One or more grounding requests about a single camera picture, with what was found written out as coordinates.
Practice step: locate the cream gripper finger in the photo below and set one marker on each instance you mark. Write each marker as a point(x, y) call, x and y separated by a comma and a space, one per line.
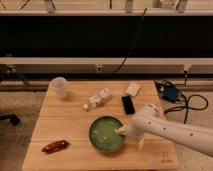
point(122, 130)
point(140, 144)

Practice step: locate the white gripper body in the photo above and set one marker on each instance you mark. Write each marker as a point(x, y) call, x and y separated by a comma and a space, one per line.
point(133, 131)

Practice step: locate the green ceramic bowl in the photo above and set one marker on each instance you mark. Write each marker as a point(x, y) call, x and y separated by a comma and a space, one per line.
point(103, 134)

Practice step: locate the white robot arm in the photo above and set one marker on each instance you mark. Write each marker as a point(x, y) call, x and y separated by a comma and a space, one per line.
point(147, 120)

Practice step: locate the black smartphone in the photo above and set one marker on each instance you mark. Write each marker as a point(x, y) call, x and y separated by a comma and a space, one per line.
point(128, 105)

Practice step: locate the white sponge block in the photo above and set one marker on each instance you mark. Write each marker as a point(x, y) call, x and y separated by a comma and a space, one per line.
point(133, 89)

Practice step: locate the white plastic bottle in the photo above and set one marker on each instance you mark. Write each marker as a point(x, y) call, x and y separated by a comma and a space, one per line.
point(98, 99)

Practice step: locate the blue power box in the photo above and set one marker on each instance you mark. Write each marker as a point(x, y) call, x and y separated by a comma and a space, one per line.
point(170, 93)

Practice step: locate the translucent plastic cup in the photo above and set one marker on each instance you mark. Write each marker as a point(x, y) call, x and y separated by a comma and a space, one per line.
point(58, 85)

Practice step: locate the black chair base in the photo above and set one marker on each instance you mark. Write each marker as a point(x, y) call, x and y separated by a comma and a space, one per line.
point(14, 120)

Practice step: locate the grey metal rail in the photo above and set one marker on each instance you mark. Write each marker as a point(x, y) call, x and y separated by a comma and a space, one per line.
point(108, 65)

